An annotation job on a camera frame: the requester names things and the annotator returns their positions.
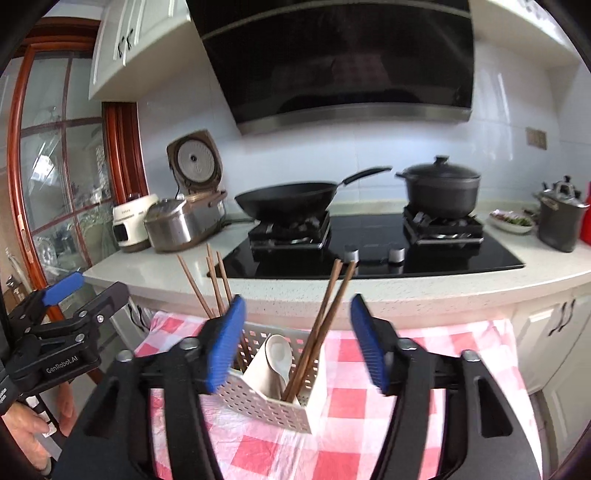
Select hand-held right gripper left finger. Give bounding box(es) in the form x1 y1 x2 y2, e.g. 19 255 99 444
55 294 247 480

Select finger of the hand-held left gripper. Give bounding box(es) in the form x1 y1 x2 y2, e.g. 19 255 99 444
28 281 129 348
7 272 85 333

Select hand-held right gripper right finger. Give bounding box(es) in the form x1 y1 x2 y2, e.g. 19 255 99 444
348 294 543 480

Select wooden chopstick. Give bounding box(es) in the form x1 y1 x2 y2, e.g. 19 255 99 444
288 261 358 401
281 258 343 401
178 255 215 319
206 256 226 317
216 251 234 303

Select white plastic utensil basket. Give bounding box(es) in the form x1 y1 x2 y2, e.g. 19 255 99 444
215 320 329 435

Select person's left hand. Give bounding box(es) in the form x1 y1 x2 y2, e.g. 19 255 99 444
0 381 78 472

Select red white checkered tablecloth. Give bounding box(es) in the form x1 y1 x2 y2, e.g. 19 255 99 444
131 310 543 480

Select white stone countertop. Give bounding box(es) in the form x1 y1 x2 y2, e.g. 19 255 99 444
83 198 591 319

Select small white cooker appliance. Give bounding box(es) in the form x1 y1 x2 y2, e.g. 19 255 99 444
112 194 160 253

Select stainless steel pressure cooker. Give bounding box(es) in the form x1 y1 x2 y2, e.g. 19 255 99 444
144 196 218 254

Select black glass gas stove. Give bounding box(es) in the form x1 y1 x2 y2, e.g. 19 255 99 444
206 205 526 280

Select red wooden glass door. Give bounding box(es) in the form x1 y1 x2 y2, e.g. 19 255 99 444
0 18 148 324

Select black wok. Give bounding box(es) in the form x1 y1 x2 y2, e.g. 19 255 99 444
234 166 393 221

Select black lidded cooking pot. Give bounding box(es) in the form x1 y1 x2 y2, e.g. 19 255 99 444
396 155 482 220

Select silver rice cooker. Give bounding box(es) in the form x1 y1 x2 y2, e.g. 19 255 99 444
166 130 228 222

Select white plate with food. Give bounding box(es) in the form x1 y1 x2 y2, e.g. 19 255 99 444
488 209 537 234

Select grey lidded stock pot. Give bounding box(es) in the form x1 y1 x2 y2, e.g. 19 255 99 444
536 175 591 253

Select black range hood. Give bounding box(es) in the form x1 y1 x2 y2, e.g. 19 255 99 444
186 0 476 137

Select white wall cabinet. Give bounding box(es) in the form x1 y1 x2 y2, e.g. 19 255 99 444
468 0 580 70
89 0 208 102

